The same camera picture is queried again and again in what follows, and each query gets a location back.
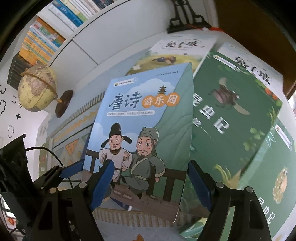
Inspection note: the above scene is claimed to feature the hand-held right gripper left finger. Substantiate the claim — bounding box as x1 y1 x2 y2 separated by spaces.
29 160 115 241

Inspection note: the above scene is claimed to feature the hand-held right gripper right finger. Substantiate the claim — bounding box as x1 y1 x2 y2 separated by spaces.
187 160 272 241

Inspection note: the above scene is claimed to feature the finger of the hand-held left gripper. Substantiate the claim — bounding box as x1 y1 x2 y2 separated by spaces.
32 159 85 189

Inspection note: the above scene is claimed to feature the green beetle book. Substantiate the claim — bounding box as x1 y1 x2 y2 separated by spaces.
180 50 284 239

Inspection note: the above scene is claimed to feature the green caterpillar book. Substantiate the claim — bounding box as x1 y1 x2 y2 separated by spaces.
238 117 296 241

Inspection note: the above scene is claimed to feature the light blue cartoon men book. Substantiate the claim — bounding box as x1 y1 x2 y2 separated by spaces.
82 62 194 223

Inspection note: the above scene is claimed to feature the white book with orange flowers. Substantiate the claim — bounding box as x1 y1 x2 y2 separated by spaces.
216 43 285 109

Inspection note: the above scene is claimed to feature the white book with yellow field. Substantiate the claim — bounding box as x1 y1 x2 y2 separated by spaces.
126 35 218 77

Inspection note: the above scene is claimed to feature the row of black books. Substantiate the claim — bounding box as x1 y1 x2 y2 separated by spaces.
7 54 31 90

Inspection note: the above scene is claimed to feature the row of orange yellow books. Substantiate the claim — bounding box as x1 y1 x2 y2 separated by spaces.
18 17 66 65

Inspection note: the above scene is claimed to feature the row of white blue books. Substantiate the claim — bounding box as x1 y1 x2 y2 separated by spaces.
47 0 121 32

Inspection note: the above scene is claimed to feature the patterned woven mat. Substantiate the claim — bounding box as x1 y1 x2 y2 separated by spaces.
38 89 201 241

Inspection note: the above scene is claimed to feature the beige globe on wooden base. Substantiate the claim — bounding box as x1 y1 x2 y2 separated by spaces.
18 64 74 118

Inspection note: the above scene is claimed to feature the red tassel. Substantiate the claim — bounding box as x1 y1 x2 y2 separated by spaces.
187 23 226 32

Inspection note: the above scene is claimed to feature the round embroidered fan on stand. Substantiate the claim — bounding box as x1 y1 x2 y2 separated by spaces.
166 0 212 33

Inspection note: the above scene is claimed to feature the brown wooden cabinet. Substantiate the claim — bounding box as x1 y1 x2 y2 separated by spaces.
215 0 296 98

